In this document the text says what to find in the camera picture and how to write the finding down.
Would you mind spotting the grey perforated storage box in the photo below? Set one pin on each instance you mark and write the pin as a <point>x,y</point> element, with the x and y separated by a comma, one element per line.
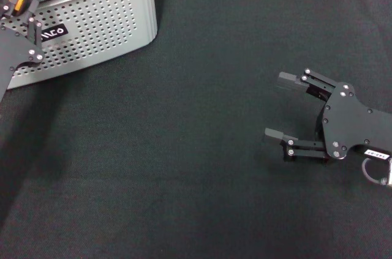
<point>107,20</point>

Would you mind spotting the black tablecloth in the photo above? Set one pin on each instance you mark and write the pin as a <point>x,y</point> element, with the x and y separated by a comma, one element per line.
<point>214,118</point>

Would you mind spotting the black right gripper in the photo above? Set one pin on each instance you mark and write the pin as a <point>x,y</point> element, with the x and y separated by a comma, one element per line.
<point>352,124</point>

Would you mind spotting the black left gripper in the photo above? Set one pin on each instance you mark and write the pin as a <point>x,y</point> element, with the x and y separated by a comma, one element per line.
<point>15,51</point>

